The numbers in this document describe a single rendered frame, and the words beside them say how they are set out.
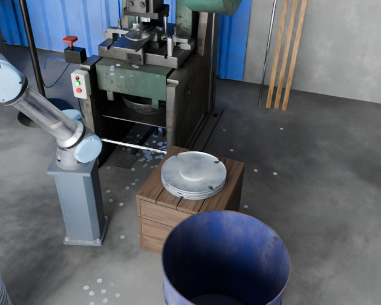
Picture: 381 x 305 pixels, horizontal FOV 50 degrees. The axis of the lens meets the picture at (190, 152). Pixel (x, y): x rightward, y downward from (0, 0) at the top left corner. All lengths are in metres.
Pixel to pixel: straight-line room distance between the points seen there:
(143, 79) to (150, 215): 0.71
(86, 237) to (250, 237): 0.84
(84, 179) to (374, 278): 1.37
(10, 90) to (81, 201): 0.70
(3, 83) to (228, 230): 0.92
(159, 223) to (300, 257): 0.70
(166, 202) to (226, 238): 0.30
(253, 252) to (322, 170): 1.12
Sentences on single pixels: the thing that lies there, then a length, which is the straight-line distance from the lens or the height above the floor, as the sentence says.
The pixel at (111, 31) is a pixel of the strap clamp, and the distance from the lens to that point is 2.35.
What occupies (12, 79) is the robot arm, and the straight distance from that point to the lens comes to 1.35.
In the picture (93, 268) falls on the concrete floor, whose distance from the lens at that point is 1.97.
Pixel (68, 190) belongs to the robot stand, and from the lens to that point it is 1.85.
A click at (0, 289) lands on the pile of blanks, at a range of 1.64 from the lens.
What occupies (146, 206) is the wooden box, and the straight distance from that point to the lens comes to 1.78.
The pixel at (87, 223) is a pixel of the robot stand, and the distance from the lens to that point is 1.97.
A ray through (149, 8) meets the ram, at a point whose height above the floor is 0.91.
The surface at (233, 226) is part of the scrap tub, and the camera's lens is 1.56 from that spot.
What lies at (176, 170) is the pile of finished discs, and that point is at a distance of 1.82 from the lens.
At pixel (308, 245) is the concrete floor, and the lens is 2.12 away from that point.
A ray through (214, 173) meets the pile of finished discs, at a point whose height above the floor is 0.39.
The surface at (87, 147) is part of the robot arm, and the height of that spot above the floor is 0.64.
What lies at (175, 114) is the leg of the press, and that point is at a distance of 2.06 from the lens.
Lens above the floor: 1.53
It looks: 36 degrees down
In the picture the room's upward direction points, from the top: 2 degrees clockwise
